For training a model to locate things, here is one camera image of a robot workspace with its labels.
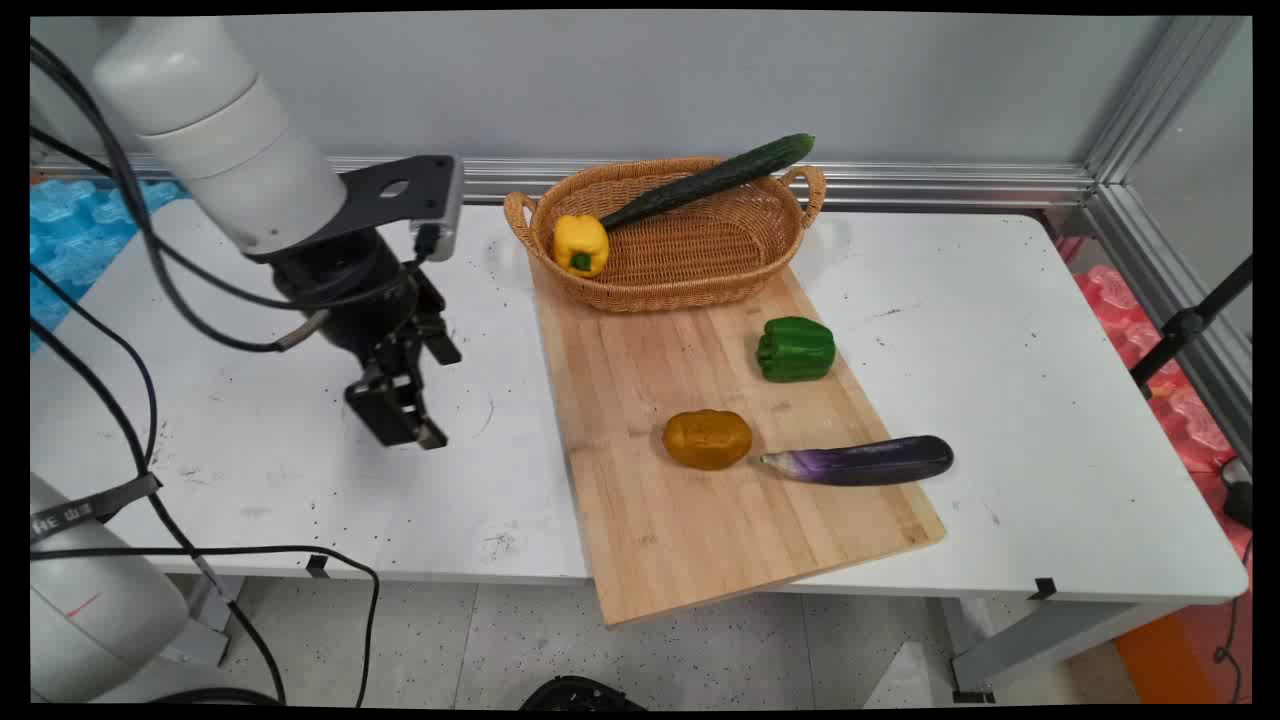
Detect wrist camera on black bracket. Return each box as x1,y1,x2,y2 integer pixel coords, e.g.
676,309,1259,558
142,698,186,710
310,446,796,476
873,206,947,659
338,154,467,264

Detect upright aluminium frame post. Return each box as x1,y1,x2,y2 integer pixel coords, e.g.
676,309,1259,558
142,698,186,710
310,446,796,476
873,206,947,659
1084,15,1248,187

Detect grey table leg bracket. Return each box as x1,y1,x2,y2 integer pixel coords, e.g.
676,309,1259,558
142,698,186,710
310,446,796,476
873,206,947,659
158,574,248,669

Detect small black device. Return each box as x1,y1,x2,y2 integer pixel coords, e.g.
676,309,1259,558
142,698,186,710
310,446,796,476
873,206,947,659
1220,457,1254,530

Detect thin black floor cable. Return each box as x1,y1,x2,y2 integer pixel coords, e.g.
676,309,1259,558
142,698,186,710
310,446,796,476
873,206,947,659
1211,535,1254,703

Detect pink foam mat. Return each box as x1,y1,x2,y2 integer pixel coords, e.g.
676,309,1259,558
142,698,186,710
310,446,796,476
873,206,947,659
1058,234,1253,563

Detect green bell pepper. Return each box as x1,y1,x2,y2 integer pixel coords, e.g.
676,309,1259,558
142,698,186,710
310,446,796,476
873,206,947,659
755,316,838,384

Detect brown potato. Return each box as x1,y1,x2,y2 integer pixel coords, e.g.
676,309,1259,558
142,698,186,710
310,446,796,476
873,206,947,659
661,408,754,472

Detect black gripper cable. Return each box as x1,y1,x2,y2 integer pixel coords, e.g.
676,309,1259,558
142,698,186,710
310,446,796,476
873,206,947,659
30,38,333,354

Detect purple eggplant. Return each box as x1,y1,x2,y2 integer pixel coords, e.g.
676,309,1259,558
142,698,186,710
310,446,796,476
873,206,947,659
758,434,956,489

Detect orange floor panel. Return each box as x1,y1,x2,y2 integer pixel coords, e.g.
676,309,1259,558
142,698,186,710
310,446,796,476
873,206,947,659
1113,608,1253,705

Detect long black cable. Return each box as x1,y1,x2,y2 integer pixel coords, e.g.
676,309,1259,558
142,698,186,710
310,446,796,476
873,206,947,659
30,262,289,706

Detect slanted aluminium frame rail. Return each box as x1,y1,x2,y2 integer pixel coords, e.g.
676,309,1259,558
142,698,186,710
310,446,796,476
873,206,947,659
1084,183,1254,469

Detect black round floor object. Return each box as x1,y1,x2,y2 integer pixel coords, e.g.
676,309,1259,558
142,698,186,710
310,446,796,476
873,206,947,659
519,675,648,712

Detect woven wicker basket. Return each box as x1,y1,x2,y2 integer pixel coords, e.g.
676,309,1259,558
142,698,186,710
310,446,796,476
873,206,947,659
503,155,828,314

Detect black camera cable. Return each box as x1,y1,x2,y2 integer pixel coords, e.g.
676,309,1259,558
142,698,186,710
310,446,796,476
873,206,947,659
100,150,441,313

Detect horizontal aluminium frame rail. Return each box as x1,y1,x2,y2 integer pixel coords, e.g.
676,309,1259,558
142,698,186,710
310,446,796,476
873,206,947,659
30,152,1101,212

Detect grey table leg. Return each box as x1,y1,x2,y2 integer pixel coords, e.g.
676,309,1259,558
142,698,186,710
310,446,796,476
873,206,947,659
948,597,1193,704

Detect wooden cutting board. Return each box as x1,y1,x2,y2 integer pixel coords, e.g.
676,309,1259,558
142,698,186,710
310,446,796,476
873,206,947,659
527,255,948,629

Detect black tripod stand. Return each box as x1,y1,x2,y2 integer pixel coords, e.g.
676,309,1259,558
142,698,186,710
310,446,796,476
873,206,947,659
1129,254,1254,398

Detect dark green cucumber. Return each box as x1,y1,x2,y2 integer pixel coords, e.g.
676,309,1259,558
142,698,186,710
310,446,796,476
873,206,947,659
598,133,817,232

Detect thin black background cable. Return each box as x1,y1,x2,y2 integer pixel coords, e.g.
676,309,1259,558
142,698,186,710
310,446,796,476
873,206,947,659
30,127,116,177

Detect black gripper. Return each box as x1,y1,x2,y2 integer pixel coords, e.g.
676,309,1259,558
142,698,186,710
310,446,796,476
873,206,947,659
250,228,464,451

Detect yellow bell pepper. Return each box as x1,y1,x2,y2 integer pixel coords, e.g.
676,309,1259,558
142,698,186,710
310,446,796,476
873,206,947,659
551,214,611,279

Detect blue foam mat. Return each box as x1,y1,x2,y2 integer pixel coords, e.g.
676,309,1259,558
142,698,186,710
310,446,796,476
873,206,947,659
30,177,193,353

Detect black printed velcro strap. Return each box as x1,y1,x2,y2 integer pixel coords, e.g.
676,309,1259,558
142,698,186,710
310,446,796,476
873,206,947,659
30,473,163,543

